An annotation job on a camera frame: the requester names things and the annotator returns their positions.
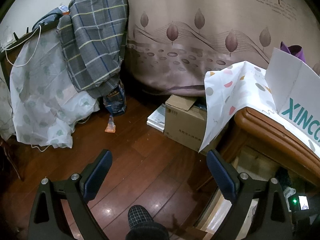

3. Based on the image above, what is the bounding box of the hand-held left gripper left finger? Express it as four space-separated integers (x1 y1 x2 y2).
27 149 112 240

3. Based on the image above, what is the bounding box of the purple garment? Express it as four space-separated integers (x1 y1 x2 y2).
280 41 306 63

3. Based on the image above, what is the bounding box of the white dotted cloth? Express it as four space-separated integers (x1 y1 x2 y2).
198 60 320 153

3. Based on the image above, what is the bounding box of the white shoe box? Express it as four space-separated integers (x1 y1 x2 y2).
264 47 320 147

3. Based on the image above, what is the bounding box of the white translucent cover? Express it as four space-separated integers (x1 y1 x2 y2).
9 25 100 148

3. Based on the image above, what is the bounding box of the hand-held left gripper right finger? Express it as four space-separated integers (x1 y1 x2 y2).
206 149 293 240

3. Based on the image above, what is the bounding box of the wooden nightstand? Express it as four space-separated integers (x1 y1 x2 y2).
196 106 320 230

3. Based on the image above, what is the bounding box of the blue snack bag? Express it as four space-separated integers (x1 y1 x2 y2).
103 79 127 117

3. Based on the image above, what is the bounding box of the orange wrapper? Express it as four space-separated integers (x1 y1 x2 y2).
104 115 117 133

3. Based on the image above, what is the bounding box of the leaf print curtain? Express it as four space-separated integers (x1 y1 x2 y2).
94 0 320 97

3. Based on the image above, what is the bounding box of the cardboard box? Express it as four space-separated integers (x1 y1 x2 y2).
164 94 227 153

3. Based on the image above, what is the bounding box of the grey plaid cloth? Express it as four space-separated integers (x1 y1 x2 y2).
56 0 129 99

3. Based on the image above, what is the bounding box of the person's plaid slipper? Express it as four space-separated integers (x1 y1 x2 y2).
126 204 170 240

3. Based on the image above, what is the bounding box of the white flat stack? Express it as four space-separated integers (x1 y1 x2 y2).
147 104 167 132

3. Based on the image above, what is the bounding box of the white cable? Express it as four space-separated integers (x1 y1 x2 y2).
0 25 42 68

